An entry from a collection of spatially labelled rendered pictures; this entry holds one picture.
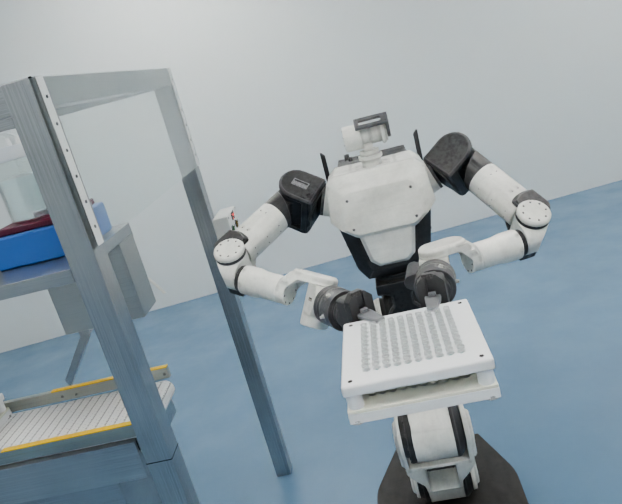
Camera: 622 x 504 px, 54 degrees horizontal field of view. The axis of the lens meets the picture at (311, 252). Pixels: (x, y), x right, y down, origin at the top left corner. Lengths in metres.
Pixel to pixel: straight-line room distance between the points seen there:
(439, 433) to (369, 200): 0.61
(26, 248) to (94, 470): 0.55
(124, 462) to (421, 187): 0.98
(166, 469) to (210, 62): 3.69
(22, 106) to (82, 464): 0.83
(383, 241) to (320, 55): 3.32
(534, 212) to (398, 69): 3.52
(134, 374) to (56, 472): 0.38
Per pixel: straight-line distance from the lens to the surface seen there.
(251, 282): 1.47
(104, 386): 1.83
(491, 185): 1.59
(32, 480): 1.71
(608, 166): 5.67
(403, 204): 1.58
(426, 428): 1.63
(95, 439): 1.58
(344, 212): 1.59
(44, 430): 1.79
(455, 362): 1.02
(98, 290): 1.33
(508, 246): 1.48
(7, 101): 1.31
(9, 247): 1.53
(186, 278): 5.05
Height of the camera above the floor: 1.54
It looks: 16 degrees down
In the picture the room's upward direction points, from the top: 15 degrees counter-clockwise
